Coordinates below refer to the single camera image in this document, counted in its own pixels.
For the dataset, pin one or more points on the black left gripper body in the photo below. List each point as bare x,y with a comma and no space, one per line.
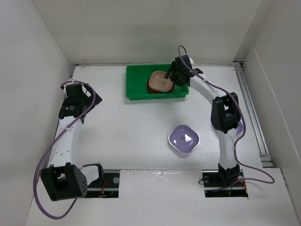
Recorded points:
86,100

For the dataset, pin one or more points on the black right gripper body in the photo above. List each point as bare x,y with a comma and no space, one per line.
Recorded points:
176,77

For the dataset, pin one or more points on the brown square panda plate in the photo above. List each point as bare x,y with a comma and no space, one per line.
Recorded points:
159,83

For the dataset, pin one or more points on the purple square plate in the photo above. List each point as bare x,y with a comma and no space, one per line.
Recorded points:
184,139
240,129

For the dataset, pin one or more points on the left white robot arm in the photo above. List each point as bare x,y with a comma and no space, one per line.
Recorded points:
62,179

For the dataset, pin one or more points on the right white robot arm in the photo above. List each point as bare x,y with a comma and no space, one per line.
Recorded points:
225,115

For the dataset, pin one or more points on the green plastic bin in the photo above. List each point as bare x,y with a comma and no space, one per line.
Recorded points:
137,77

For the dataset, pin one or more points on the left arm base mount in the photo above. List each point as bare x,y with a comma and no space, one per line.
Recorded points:
107,188

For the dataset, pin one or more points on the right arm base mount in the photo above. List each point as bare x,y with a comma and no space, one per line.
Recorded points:
214,187

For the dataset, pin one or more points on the right aluminium rail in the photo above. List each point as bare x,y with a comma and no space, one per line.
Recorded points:
264,155

